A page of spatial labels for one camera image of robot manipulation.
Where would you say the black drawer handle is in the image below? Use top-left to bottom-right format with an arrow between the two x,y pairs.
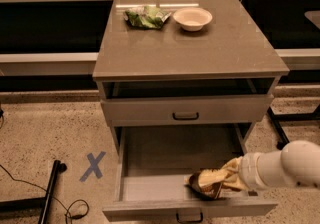
172,112 -> 199,121
176,213 -> 204,224

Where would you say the black stand leg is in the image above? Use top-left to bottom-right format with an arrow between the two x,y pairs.
267,104 -> 320,151
0,160 -> 67,224

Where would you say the black floor cable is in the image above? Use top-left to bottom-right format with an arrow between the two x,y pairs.
0,163 -> 90,221

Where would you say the blue tape X mark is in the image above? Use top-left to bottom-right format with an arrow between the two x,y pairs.
80,151 -> 106,182

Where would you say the black stand leg right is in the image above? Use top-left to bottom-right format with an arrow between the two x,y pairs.
267,104 -> 320,151

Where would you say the open middle drawer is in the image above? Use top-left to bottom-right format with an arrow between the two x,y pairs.
103,124 -> 276,222

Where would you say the black top drawer handle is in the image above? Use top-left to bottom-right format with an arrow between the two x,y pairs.
172,112 -> 199,121

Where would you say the black stand leg left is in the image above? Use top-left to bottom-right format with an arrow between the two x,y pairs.
0,160 -> 67,224

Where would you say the closed top drawer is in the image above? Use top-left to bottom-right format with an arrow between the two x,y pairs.
101,95 -> 273,127

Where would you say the black middle drawer handle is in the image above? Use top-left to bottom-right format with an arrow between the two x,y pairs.
176,213 -> 204,224

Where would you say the brown chip bag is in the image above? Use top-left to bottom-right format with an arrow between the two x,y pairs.
184,169 -> 231,200

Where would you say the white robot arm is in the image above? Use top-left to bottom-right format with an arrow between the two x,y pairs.
220,140 -> 320,190

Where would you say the grey drawer cabinet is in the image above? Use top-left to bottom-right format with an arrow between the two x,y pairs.
93,0 -> 288,155

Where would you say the green chip bag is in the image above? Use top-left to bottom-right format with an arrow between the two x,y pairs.
123,5 -> 171,29

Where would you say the white paper bowl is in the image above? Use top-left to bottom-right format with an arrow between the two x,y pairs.
173,7 -> 213,32

